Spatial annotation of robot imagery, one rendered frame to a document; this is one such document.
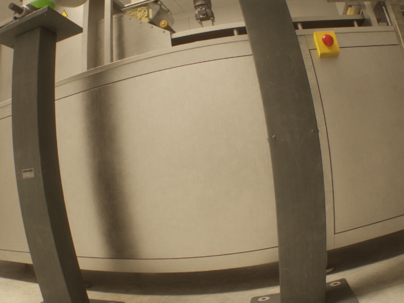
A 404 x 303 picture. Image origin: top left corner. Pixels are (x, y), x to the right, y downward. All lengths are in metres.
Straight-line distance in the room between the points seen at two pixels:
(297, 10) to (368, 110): 4.53
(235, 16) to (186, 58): 4.42
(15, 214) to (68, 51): 0.74
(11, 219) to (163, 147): 0.78
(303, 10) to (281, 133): 4.87
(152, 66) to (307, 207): 0.68
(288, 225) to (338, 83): 0.51
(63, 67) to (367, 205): 1.31
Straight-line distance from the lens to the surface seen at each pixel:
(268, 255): 1.20
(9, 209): 1.61
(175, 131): 1.22
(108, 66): 1.33
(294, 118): 0.87
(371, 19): 1.49
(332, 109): 1.19
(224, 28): 1.54
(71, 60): 1.66
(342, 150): 1.18
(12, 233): 1.62
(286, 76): 0.88
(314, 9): 5.71
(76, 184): 1.36
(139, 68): 1.28
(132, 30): 1.63
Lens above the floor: 0.40
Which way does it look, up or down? 4 degrees up
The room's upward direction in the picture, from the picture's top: 8 degrees counter-clockwise
